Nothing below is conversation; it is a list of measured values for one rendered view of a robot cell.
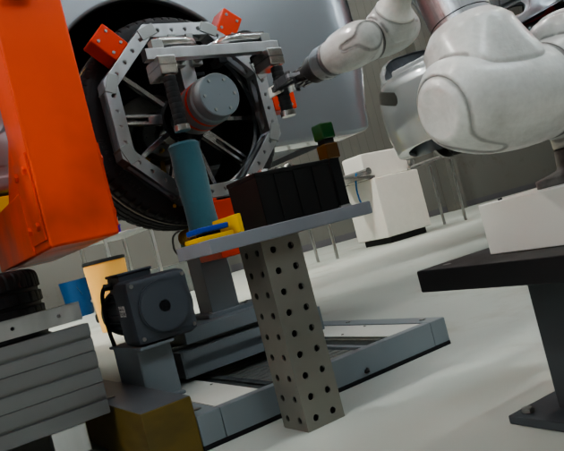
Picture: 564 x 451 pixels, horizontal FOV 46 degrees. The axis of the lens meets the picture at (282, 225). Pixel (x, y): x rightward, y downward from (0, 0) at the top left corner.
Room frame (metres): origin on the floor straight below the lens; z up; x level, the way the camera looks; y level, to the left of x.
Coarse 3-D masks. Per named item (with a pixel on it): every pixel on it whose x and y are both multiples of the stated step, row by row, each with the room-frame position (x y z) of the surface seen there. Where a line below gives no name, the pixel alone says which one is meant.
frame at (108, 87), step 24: (144, 24) 1.92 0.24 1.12; (168, 24) 1.96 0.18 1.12; (192, 24) 2.00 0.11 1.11; (120, 72) 1.86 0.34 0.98; (240, 72) 2.13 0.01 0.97; (120, 96) 1.85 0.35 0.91; (264, 96) 2.11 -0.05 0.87; (120, 120) 1.84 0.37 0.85; (264, 120) 2.11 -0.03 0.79; (120, 144) 1.83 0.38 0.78; (264, 144) 2.08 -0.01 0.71; (144, 168) 1.86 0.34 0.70; (168, 192) 1.91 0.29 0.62; (216, 192) 1.97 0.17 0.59
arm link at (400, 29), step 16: (384, 0) 1.64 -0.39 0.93; (400, 0) 1.60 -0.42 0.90; (368, 16) 1.67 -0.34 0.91; (384, 16) 1.62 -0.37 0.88; (400, 16) 1.62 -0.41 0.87; (416, 16) 1.70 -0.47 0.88; (384, 32) 1.63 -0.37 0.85; (400, 32) 1.64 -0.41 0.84; (416, 32) 1.70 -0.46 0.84; (384, 48) 1.64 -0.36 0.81; (400, 48) 1.69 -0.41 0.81
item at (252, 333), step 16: (320, 320) 2.13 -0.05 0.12; (224, 336) 2.00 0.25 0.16; (240, 336) 1.97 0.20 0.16; (256, 336) 2.00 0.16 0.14; (176, 352) 1.92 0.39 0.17; (192, 352) 1.88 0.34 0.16; (208, 352) 1.91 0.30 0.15; (224, 352) 1.94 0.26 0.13; (240, 352) 1.96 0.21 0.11; (256, 352) 1.99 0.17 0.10; (176, 368) 1.91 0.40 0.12; (192, 368) 1.88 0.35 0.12; (208, 368) 1.90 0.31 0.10
